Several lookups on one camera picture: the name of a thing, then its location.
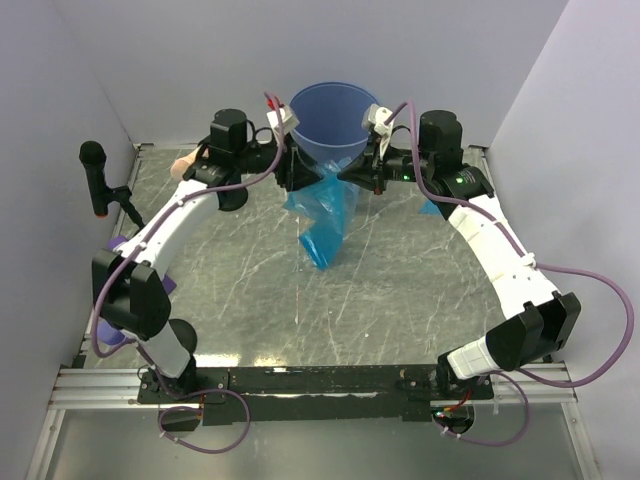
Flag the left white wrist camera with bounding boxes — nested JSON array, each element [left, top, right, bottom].
[[266, 104, 299, 143]]

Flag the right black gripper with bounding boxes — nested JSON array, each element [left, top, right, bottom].
[[337, 135, 435, 196]]

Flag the blue plastic trash bin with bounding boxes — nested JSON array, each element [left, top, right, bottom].
[[290, 82, 379, 163]]

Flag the blue trash bag roll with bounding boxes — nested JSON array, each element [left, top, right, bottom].
[[419, 201, 441, 215]]

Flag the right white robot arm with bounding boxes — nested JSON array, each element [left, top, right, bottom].
[[338, 104, 581, 399]]

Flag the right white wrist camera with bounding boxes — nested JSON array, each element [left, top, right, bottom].
[[362, 104, 394, 158]]

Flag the purple clear box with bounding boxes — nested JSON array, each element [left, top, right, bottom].
[[107, 235, 177, 294]]

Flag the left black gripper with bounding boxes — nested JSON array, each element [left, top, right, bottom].
[[235, 130, 325, 192]]

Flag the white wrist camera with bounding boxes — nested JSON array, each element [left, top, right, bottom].
[[362, 104, 394, 158], [266, 104, 299, 143]]

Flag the beige microphone on stand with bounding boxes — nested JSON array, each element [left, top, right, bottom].
[[169, 142, 249, 212]]

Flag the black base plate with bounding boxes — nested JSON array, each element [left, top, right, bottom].
[[137, 364, 494, 426]]

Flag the purple microphone on stand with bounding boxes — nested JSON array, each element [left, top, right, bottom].
[[95, 317, 199, 359]]

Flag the aluminium rail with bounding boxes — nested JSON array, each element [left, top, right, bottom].
[[47, 364, 577, 410]]

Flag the black microphone on stand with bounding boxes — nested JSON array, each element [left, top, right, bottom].
[[79, 140, 145, 229]]

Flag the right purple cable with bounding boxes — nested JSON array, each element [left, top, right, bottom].
[[384, 99, 635, 447]]

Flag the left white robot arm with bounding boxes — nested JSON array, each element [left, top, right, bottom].
[[90, 101, 321, 402]]

